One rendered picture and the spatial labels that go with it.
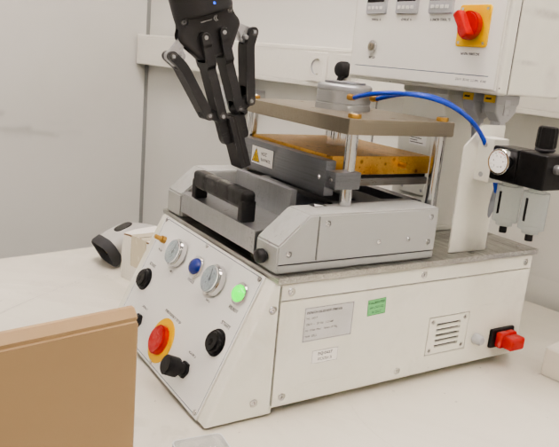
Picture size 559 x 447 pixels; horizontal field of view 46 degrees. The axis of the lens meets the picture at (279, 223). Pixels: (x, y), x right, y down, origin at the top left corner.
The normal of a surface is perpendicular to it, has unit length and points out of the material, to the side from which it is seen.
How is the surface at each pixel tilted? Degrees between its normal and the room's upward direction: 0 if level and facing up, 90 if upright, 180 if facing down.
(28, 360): 90
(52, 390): 90
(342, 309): 90
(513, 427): 0
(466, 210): 90
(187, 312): 65
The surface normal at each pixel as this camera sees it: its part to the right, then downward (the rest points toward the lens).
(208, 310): -0.73, -0.36
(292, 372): 0.52, 0.26
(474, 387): 0.09, -0.97
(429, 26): -0.85, 0.05
